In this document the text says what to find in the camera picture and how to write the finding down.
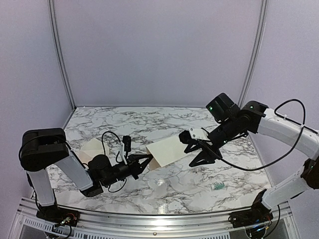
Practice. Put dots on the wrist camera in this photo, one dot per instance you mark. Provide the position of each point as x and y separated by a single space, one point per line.
199 134
125 147

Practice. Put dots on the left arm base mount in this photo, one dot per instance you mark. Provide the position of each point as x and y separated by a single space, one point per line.
57 215

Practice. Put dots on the small green white sticker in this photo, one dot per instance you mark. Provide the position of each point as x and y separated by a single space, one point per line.
217 186

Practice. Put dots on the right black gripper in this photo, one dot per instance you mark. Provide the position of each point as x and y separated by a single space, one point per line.
204 155

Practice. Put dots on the right aluminium corner post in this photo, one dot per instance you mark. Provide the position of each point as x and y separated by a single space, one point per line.
255 51

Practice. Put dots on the cream paper letter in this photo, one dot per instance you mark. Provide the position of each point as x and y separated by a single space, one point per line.
165 152

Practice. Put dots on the aluminium corner post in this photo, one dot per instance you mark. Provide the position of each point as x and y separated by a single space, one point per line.
59 53
255 51

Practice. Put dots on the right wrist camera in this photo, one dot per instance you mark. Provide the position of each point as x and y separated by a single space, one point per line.
199 134

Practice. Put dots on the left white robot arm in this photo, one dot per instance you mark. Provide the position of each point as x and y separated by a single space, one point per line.
42 148

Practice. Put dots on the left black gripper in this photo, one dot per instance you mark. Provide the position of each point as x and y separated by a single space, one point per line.
134 164

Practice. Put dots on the left aluminium corner post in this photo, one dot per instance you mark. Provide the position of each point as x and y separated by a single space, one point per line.
59 53

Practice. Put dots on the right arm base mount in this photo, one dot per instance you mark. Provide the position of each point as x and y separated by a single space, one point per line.
258 213

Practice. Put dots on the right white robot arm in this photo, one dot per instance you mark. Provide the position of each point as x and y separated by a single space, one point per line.
255 117

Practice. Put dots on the aluminium front rail frame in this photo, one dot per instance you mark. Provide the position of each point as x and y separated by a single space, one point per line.
103 225

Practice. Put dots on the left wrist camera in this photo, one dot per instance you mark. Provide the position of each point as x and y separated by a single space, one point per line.
125 147

